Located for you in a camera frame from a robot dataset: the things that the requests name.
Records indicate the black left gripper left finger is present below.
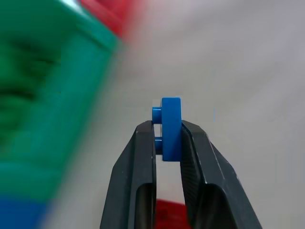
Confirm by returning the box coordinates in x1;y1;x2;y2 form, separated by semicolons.
99;120;157;229

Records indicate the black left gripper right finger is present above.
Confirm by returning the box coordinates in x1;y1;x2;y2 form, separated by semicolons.
179;119;263;229

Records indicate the blue studded building block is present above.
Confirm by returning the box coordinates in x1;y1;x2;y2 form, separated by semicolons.
152;96;183;162

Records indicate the red building block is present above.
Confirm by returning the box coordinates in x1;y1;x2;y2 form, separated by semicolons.
156;199;191;229

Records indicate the green plastic bin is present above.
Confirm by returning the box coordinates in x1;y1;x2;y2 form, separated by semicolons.
0;0;122;206

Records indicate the blue plastic bin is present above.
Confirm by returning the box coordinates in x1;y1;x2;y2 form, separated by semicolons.
0;194;52;229

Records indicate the red plastic bin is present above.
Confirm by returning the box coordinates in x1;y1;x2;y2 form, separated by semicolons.
80;0;131;40

